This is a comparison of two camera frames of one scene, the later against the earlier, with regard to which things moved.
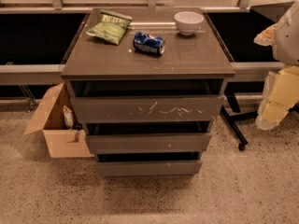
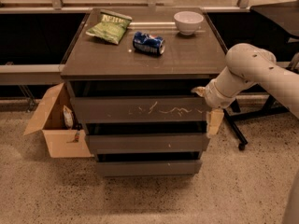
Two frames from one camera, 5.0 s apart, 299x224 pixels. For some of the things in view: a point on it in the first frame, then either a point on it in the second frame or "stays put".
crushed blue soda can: (149, 43) stays put
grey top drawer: (147, 109) stays put
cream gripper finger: (266, 36) to (200, 91)
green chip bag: (112, 26) stays put
